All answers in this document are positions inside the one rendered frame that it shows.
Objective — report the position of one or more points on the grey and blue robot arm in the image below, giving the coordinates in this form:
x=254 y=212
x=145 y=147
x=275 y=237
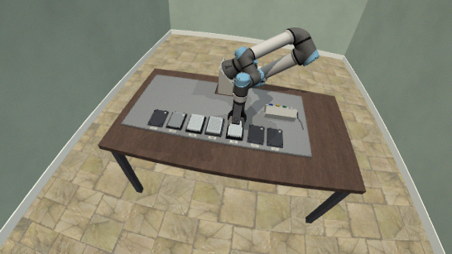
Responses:
x=245 y=61

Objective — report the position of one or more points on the grey operator button panel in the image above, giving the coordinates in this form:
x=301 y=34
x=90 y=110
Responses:
x=279 y=112

